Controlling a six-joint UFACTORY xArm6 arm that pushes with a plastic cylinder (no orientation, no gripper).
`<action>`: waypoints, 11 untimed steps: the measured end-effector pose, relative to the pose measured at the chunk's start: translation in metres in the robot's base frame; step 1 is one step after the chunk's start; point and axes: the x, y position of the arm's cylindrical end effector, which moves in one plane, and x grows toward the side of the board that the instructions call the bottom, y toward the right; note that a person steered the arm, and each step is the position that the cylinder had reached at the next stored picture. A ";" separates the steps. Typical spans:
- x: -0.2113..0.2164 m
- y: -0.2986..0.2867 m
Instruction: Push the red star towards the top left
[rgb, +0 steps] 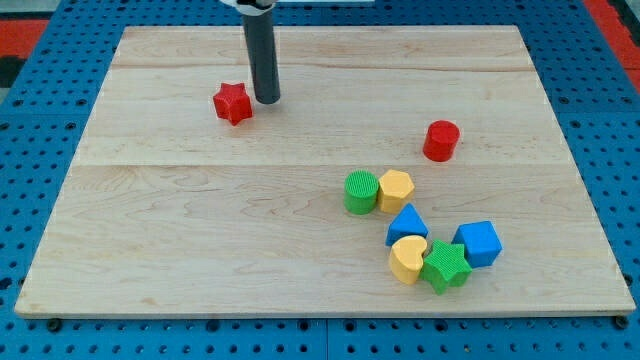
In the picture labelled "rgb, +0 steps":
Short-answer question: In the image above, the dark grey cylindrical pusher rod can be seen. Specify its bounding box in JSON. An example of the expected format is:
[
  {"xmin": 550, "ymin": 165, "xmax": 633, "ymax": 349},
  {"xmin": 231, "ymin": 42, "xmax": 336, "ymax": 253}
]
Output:
[{"xmin": 242, "ymin": 10, "xmax": 281, "ymax": 105}]

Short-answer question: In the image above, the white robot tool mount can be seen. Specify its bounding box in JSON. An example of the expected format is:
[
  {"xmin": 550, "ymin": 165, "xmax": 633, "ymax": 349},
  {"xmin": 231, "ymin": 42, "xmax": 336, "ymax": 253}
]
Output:
[{"xmin": 220, "ymin": 0, "xmax": 277, "ymax": 16}]

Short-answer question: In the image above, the red star block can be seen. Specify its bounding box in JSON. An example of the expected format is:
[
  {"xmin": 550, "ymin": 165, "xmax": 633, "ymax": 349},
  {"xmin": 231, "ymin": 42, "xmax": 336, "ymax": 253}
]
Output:
[{"xmin": 213, "ymin": 83, "xmax": 253, "ymax": 126}]

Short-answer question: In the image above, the green star block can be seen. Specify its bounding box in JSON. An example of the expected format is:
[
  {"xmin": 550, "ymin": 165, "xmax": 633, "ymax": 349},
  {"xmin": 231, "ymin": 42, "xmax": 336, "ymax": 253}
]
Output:
[{"xmin": 419, "ymin": 239, "xmax": 473, "ymax": 295}]

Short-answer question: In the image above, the green cylinder block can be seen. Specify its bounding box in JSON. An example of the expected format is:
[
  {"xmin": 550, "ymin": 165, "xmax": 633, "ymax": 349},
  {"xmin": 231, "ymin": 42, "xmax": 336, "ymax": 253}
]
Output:
[{"xmin": 343, "ymin": 170, "xmax": 379, "ymax": 215}]

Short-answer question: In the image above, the light wooden board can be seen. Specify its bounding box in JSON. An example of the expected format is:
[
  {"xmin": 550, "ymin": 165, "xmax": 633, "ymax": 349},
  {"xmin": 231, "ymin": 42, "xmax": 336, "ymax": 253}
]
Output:
[{"xmin": 15, "ymin": 26, "xmax": 636, "ymax": 319}]

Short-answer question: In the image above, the yellow hexagon block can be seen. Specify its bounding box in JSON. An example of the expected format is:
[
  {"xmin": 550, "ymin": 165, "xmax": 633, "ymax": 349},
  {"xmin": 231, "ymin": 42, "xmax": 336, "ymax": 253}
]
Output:
[{"xmin": 378, "ymin": 169, "xmax": 415, "ymax": 214}]

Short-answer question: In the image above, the red cylinder block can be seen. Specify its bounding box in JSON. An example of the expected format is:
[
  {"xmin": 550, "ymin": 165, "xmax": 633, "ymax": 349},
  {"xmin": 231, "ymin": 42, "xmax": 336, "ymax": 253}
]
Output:
[{"xmin": 422, "ymin": 120, "xmax": 460, "ymax": 162}]

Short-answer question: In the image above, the blue triangle block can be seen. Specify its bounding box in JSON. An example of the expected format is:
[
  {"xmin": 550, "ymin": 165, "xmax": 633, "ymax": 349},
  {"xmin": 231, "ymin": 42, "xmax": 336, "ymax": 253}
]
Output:
[{"xmin": 385, "ymin": 203, "xmax": 429, "ymax": 247}]

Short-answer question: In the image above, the yellow heart block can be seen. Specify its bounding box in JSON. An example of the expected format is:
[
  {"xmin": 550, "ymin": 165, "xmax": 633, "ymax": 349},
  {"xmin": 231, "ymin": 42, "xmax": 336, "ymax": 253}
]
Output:
[{"xmin": 388, "ymin": 235, "xmax": 428, "ymax": 285}]

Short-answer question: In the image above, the blue cube block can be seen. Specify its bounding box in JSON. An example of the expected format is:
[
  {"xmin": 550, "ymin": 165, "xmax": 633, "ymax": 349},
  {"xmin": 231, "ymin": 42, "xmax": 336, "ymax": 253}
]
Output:
[{"xmin": 452, "ymin": 220, "xmax": 503, "ymax": 268}]

